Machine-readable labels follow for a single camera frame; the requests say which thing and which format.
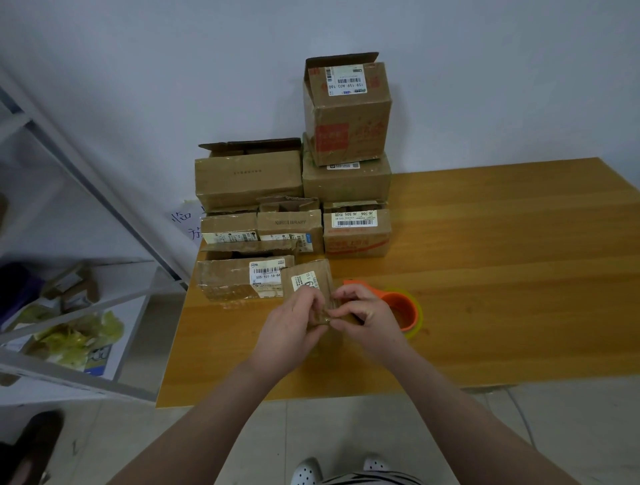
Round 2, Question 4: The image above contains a person's left hand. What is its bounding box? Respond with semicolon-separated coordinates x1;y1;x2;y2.
250;286;331;379

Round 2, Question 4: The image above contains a person's right hand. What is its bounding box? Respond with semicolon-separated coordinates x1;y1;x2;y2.
328;282;413;369

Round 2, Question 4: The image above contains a blue orange tape dispenser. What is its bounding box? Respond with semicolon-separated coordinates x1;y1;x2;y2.
345;280;426;339

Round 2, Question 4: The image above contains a small brown cardboard box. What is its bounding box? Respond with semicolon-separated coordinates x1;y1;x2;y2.
280;258;341;331

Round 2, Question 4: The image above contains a box barcode label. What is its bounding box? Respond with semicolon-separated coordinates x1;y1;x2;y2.
193;254;296;304

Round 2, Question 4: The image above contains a stack of cardboard boxes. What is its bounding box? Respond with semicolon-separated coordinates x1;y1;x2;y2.
194;52;393;256

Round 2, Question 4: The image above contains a person's left forearm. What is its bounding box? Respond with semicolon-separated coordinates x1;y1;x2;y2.
135;360;301;485

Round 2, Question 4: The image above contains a person's right forearm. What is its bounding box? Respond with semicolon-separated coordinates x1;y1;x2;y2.
385;344;581;485

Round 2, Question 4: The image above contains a person's striped clothing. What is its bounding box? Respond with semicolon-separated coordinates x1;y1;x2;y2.
320;470;426;485

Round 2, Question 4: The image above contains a wooden table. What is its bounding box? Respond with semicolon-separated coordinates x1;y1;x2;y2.
157;157;640;408

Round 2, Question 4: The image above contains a grey metal shelf rack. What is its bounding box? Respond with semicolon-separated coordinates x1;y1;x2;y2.
0;65;196;403

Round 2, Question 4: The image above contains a small open carton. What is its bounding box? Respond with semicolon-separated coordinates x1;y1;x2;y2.
45;264;101;313

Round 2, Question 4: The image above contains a yellow plastic bag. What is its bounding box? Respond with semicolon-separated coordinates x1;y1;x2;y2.
25;308;126;369

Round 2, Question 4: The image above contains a dark blue bag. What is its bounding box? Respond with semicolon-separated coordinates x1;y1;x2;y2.
0;262;43;326

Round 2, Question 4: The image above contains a white paper wall sign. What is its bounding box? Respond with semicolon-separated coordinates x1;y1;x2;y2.
168;200;206;241

